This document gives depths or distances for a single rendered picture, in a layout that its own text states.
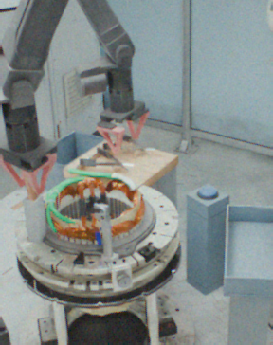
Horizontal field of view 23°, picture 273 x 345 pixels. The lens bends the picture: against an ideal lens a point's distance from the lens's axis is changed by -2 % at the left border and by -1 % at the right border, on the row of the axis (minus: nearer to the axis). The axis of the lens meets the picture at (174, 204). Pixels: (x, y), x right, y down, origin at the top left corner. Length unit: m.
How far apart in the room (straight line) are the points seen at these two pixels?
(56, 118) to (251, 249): 2.45
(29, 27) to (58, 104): 2.69
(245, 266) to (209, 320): 0.28
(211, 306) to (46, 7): 0.87
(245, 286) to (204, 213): 0.31
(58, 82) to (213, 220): 2.24
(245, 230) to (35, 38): 0.64
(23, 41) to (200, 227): 0.69
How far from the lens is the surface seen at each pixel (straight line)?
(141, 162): 1.55
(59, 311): 1.29
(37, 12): 0.95
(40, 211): 1.22
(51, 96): 3.61
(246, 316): 1.35
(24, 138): 1.11
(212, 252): 1.53
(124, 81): 1.50
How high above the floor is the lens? 1.80
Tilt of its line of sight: 32 degrees down
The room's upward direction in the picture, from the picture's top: 1 degrees counter-clockwise
